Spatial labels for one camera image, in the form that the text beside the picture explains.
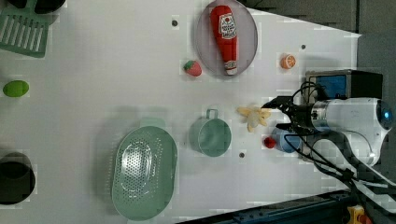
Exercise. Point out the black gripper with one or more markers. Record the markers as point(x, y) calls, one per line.
point(299, 115)

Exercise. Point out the yellow plush peeled banana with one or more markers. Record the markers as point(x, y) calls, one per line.
point(254, 116)

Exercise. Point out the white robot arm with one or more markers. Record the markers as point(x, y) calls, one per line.
point(345, 138)

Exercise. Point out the blue cup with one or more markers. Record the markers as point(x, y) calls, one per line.
point(286, 141)

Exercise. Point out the small red tomato toy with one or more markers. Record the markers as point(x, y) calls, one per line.
point(269, 142)

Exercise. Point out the orange slice toy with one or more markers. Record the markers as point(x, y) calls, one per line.
point(288, 61)

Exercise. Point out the red plush strawberry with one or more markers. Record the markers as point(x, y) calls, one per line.
point(192, 68)

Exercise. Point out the red plush ketchup bottle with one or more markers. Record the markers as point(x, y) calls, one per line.
point(224, 31)

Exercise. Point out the green perforated colander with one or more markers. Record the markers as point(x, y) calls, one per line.
point(144, 173)

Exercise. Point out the black cylinder top left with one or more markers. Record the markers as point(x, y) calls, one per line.
point(41, 6)

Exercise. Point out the green lime toy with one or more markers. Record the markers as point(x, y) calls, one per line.
point(16, 88)

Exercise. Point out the black round object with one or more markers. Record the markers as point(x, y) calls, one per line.
point(17, 178)

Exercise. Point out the green slotted dish rack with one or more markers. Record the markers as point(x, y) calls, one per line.
point(23, 31)

